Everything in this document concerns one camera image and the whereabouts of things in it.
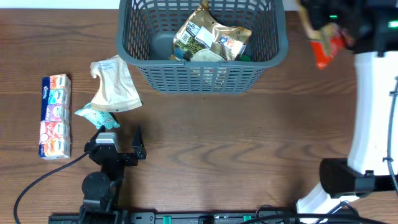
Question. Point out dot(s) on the red San Remo spaghetti pack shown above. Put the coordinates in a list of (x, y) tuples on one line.
[(326, 41)]

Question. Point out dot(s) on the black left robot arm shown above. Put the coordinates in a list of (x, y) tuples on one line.
[(101, 189)]

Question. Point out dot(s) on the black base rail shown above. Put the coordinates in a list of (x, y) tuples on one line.
[(166, 218)]

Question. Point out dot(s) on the green lidded seasoning jar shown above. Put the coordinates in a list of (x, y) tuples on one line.
[(245, 58)]

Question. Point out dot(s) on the beige paper pouch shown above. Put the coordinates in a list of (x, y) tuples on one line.
[(116, 92)]

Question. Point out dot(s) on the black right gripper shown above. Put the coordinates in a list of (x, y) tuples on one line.
[(309, 7)]

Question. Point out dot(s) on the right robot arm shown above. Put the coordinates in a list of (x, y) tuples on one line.
[(369, 30)]

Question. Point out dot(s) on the mint green wipes packet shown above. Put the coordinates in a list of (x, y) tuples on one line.
[(98, 118)]

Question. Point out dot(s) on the Kleenex tissue multipack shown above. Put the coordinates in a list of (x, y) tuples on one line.
[(55, 134)]

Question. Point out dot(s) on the gold foil snack bag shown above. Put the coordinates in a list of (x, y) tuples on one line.
[(202, 39)]

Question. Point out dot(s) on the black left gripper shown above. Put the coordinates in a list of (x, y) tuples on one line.
[(131, 160)]

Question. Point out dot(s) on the grey plastic lattice basket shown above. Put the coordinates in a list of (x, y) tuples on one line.
[(145, 35)]

